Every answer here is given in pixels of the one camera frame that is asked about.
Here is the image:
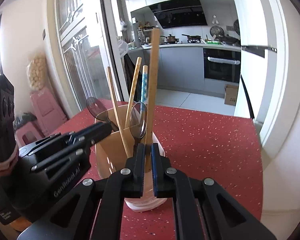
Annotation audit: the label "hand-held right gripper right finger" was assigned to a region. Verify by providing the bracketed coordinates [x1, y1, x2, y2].
[151, 143, 278, 240]

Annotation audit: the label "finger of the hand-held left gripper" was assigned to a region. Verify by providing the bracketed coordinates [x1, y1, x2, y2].
[27, 122, 113, 153]
[31, 140, 96, 172]

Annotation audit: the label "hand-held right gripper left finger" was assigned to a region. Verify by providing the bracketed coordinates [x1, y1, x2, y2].
[17, 143, 146, 240]

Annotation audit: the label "dark grey spoon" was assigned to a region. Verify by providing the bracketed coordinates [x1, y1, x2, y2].
[86, 97, 120, 132]
[129, 102, 148, 155]

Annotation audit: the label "beige plastic utensil holder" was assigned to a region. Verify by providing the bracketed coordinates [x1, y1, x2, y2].
[94, 107, 168, 212]

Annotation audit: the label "plain wooden chopstick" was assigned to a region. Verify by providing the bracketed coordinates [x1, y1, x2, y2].
[107, 66, 132, 158]
[144, 28, 160, 173]
[124, 57, 142, 130]

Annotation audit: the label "blue patterned chopstick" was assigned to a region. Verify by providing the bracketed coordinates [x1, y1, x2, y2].
[139, 65, 149, 110]

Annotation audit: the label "single pink stool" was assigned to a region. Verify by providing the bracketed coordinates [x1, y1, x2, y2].
[14, 124, 44, 147]

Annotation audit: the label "stack of pink stools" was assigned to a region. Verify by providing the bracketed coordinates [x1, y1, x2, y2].
[30, 89, 68, 135]

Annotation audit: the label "black plastic bag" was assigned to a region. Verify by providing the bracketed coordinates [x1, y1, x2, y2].
[13, 112, 37, 128]

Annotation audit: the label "glass sliding door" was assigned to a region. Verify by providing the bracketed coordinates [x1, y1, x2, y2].
[47, 0, 123, 120]

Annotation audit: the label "bag of pale balls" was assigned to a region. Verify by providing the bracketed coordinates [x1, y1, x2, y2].
[26, 55, 49, 92]

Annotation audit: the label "grey base cabinets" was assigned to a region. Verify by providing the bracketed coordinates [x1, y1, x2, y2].
[127, 47, 204, 90]

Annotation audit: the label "spice rack with bottles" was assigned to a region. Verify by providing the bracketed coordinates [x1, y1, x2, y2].
[136, 22, 160, 46]

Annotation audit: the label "cardboard box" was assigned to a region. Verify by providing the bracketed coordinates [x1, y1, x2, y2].
[224, 84, 239, 105]

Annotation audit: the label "brass cooking pot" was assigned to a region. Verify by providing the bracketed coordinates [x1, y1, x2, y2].
[161, 34, 180, 43]

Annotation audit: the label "black built-in oven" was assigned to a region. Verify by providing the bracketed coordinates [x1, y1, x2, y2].
[203, 47, 241, 83]

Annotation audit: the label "black range hood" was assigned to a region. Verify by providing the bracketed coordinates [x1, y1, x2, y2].
[149, 0, 207, 29]

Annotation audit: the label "black wok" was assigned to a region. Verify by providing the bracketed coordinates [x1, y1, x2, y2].
[220, 35, 240, 45]

